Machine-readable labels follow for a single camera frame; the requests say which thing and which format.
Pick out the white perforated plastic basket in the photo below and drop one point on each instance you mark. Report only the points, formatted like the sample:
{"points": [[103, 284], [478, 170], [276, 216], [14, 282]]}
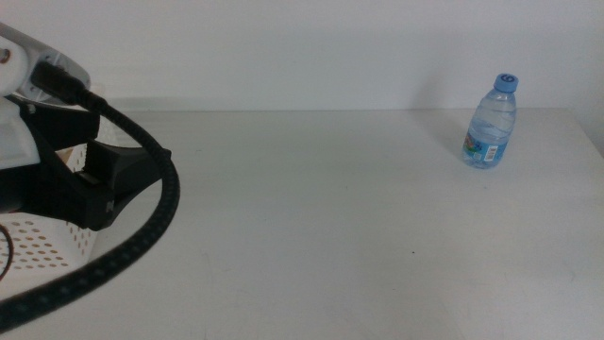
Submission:
{"points": [[42, 241]]}

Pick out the clear water bottle blue cap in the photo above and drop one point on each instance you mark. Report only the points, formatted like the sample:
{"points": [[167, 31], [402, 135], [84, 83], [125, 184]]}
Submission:
{"points": [[491, 127]]}

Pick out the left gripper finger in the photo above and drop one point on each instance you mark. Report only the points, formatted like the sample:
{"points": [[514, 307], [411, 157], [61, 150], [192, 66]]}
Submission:
{"points": [[71, 127], [122, 165]]}

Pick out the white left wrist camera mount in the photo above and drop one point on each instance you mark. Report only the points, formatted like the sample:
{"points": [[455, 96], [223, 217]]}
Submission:
{"points": [[14, 137]]}

